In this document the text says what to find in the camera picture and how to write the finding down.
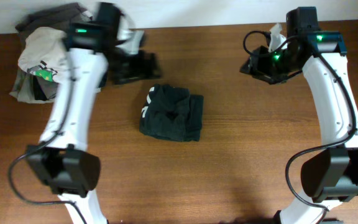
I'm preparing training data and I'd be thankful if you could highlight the dark green t-shirt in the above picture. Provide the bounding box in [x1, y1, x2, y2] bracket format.
[139, 84, 204, 142]

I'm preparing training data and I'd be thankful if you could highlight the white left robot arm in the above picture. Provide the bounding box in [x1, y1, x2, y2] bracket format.
[25, 2, 162, 223]

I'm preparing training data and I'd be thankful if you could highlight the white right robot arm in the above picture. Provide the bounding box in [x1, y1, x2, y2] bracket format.
[240, 7, 358, 224]

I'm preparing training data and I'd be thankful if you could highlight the white printed t-shirt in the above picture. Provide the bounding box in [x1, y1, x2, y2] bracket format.
[18, 27, 68, 83]

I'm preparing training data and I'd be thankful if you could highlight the dark grey folded garment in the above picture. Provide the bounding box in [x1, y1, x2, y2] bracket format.
[15, 2, 93, 44]

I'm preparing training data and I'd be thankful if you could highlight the light grey folded garment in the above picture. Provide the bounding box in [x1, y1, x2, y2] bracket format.
[9, 69, 54, 104]

